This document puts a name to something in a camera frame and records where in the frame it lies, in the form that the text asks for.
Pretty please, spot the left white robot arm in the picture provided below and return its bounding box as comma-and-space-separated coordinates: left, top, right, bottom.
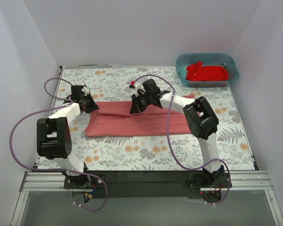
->
37, 83, 99, 188

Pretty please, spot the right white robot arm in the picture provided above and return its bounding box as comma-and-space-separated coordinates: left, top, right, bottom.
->
129, 79, 225, 187

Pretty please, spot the floral table mat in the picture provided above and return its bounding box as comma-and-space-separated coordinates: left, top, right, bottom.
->
37, 66, 255, 171

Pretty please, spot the teal plastic bin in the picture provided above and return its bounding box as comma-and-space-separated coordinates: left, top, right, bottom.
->
176, 53, 239, 88

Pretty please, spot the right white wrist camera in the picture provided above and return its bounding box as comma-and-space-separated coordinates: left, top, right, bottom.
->
129, 81, 145, 97

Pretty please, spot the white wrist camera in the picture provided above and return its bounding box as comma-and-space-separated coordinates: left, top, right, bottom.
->
81, 82, 90, 93
129, 81, 145, 97

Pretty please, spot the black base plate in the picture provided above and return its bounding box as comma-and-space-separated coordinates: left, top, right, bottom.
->
63, 170, 233, 200

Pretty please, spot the red t shirt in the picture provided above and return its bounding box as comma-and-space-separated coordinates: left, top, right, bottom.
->
186, 61, 229, 81

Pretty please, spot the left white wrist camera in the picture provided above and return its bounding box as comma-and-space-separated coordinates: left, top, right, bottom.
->
81, 82, 90, 93

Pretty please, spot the pink t shirt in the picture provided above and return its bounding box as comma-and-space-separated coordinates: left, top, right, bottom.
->
84, 95, 195, 137

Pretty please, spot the aluminium frame rail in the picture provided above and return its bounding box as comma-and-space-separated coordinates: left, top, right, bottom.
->
11, 170, 283, 226

